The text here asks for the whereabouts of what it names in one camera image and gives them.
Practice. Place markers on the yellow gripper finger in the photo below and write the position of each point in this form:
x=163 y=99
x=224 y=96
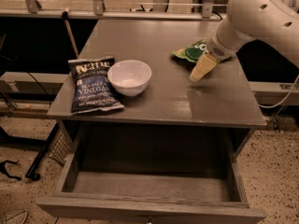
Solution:
x=204 y=65

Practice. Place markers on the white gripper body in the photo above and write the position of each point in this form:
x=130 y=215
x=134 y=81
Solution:
x=216 y=49

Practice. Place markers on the green rice chip bag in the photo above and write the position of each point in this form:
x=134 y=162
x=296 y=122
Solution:
x=193 y=53

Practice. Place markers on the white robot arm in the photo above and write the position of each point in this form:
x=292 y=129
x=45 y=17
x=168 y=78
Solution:
x=275 y=22

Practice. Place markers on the blue kettle chips bag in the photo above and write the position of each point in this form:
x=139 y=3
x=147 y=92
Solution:
x=93 y=90

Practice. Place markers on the open grey top drawer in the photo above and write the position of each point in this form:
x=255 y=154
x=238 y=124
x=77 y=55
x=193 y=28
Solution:
x=156 y=175

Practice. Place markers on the grey wooden cabinet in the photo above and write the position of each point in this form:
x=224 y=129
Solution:
x=222 y=99

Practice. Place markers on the white bowl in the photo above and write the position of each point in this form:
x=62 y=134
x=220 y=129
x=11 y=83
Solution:
x=129 y=77

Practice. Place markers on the wire mesh basket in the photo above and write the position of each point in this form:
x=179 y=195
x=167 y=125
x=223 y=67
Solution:
x=59 y=148

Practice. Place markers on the metal railing frame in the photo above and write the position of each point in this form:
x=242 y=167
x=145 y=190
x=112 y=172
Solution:
x=97 y=9

